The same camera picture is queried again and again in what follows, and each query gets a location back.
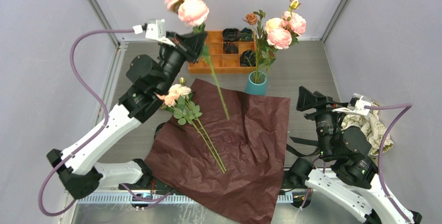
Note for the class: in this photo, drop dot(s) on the peach rose stem with bud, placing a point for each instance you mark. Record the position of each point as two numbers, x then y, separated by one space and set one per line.
286 15

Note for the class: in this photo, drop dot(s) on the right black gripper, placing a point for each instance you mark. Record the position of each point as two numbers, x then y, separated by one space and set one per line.
306 98

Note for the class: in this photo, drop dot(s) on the black printed ribbon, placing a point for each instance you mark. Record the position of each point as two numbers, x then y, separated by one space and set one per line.
304 146

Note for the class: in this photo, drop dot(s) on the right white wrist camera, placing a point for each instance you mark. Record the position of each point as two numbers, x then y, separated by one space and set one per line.
356 106

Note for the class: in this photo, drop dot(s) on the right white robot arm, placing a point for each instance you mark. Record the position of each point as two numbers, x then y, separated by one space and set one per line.
360 187

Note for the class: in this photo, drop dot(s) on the cream peach roses stem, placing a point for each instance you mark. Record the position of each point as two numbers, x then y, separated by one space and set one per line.
178 100

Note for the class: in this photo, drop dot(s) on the dark red wrapping paper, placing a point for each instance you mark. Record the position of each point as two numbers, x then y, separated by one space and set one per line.
250 134

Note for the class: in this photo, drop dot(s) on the perforated metal rail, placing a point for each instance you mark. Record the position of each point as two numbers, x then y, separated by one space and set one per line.
126 198

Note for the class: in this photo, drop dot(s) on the teal vase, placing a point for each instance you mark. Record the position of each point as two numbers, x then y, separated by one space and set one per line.
259 87

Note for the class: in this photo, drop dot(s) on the dark green rolled sock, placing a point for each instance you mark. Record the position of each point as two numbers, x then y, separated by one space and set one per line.
248 58

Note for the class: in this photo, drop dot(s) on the black rolled sock top left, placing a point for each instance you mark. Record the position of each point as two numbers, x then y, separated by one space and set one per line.
231 35

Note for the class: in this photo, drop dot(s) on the two pink roses stem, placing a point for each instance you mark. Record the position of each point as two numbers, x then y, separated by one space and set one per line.
194 14

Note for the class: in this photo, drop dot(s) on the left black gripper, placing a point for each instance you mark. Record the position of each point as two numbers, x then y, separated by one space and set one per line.
189 46

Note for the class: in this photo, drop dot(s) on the small electronics board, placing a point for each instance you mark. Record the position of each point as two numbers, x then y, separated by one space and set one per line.
142 197

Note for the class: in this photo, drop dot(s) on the orange compartment tray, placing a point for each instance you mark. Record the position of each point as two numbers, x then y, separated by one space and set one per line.
225 55

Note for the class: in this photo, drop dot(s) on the orange rose stem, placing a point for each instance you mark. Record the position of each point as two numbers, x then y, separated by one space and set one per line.
255 19

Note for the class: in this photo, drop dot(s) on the large pink rose stem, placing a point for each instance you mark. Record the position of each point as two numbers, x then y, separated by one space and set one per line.
288 32

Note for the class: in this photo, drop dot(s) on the crumpled printed cloth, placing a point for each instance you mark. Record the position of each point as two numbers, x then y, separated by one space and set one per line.
371 127

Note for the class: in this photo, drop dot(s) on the dark teal rolled sock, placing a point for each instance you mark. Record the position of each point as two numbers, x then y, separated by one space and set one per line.
246 35

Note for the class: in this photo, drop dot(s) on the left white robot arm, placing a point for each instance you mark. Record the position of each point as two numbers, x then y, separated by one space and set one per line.
79 167

